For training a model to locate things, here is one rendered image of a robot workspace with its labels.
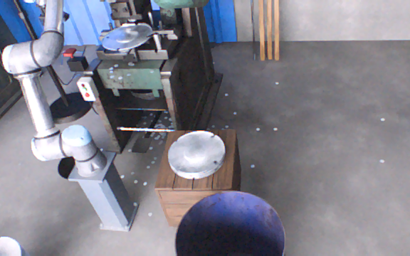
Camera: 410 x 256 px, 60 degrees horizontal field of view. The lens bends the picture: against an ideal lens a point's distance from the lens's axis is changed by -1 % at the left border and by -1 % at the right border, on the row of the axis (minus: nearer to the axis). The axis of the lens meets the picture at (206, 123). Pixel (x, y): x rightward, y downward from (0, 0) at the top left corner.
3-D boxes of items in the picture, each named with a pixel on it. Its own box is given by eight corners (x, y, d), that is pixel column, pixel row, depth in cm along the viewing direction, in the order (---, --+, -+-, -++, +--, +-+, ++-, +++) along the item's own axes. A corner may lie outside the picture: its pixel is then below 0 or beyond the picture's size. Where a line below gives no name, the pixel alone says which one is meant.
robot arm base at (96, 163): (100, 178, 171) (92, 163, 164) (72, 176, 174) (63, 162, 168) (111, 154, 181) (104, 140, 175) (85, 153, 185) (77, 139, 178)
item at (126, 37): (114, 25, 216) (114, 24, 216) (159, 23, 209) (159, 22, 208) (93, 50, 196) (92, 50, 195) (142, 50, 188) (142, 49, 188)
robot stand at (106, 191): (129, 232, 199) (102, 180, 169) (99, 229, 203) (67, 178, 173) (139, 204, 212) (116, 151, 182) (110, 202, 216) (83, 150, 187)
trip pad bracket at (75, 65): (92, 87, 217) (80, 60, 204) (77, 87, 219) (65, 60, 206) (96, 82, 221) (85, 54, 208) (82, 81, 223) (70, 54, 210)
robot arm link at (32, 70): (66, 161, 163) (29, 40, 147) (35, 166, 164) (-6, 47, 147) (75, 151, 175) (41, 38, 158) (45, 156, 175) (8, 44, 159)
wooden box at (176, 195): (238, 228, 191) (232, 188, 168) (169, 227, 197) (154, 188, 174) (240, 170, 220) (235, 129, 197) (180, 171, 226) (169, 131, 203)
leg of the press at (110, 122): (122, 154, 246) (70, 36, 186) (107, 153, 249) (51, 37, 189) (162, 75, 310) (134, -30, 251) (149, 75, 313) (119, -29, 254)
